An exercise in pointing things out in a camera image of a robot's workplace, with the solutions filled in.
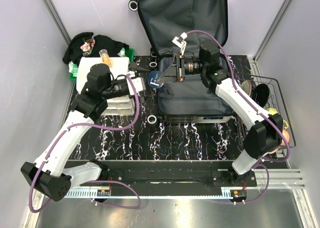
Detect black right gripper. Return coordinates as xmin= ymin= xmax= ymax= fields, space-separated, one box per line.
xmin=156 ymin=54 xmax=207 ymax=84

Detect blue lid round jar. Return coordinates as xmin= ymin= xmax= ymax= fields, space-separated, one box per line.
xmin=147 ymin=71 xmax=164 ymax=89

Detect white storage bins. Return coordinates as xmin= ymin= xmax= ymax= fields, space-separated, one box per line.
xmin=71 ymin=57 xmax=135 ymax=120

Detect black floral print garment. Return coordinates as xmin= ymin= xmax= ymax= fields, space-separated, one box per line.
xmin=62 ymin=32 xmax=130 ymax=65

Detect space astronaut hard-shell suitcase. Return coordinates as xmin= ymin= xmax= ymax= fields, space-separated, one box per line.
xmin=128 ymin=0 xmax=229 ymax=123

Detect teal green garment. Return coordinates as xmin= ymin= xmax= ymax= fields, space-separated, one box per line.
xmin=117 ymin=48 xmax=126 ymax=57

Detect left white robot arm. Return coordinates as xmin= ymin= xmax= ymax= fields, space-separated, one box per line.
xmin=20 ymin=85 xmax=137 ymax=205

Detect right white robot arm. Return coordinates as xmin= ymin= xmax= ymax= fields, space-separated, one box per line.
xmin=147 ymin=54 xmax=283 ymax=186

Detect green plastic tray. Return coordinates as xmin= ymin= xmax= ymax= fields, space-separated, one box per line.
xmin=68 ymin=49 xmax=135 ymax=82

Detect grey woven round coaster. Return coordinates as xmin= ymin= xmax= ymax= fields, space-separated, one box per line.
xmin=240 ymin=80 xmax=252 ymax=96

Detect black round object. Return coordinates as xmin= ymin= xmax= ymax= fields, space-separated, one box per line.
xmin=252 ymin=84 xmax=270 ymax=108

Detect yellow mug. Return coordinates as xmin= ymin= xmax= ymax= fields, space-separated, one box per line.
xmin=266 ymin=108 xmax=289 ymax=130

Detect peach pink mug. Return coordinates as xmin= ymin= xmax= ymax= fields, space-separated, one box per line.
xmin=269 ymin=129 xmax=291 ymax=154

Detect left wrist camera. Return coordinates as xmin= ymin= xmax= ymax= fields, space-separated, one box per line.
xmin=87 ymin=63 xmax=112 ymax=90

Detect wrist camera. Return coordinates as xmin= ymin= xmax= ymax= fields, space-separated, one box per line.
xmin=198 ymin=40 xmax=220 ymax=64
xmin=87 ymin=63 xmax=112 ymax=90

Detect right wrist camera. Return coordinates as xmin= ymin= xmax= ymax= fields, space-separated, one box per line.
xmin=198 ymin=40 xmax=220 ymax=64

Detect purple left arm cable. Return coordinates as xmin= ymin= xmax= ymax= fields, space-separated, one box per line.
xmin=28 ymin=74 xmax=142 ymax=213

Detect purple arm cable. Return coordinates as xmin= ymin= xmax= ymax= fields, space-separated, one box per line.
xmin=184 ymin=30 xmax=291 ymax=205
xmin=28 ymin=74 xmax=142 ymax=213

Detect black wire basket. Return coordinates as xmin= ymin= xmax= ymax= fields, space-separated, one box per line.
xmin=236 ymin=73 xmax=297 ymax=148

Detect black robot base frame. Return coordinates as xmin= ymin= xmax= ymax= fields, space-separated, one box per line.
xmin=103 ymin=160 xmax=257 ymax=191

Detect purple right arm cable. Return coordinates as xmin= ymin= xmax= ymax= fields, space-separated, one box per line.
xmin=184 ymin=30 xmax=291 ymax=205

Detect white cable duct strip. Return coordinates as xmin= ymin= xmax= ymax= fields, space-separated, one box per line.
xmin=65 ymin=186 xmax=246 ymax=199

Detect aluminium rail frame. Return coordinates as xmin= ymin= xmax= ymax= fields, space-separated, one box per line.
xmin=23 ymin=0 xmax=320 ymax=228

